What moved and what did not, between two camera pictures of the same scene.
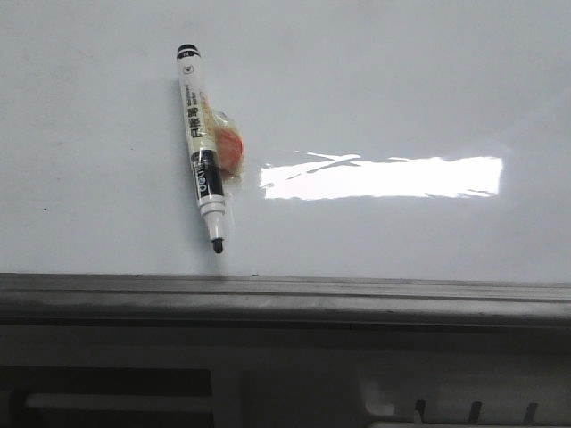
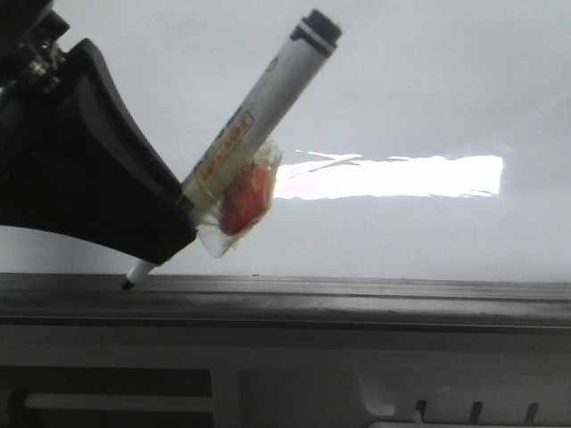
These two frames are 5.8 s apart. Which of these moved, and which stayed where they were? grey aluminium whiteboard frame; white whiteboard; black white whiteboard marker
Moved: black white whiteboard marker
Stayed: white whiteboard; grey aluminium whiteboard frame
